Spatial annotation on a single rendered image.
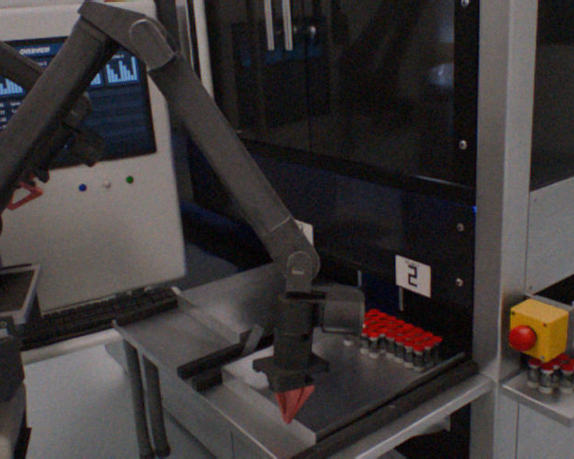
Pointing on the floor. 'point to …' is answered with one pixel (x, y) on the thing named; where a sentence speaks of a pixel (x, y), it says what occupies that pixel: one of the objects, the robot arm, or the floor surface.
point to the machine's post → (501, 213)
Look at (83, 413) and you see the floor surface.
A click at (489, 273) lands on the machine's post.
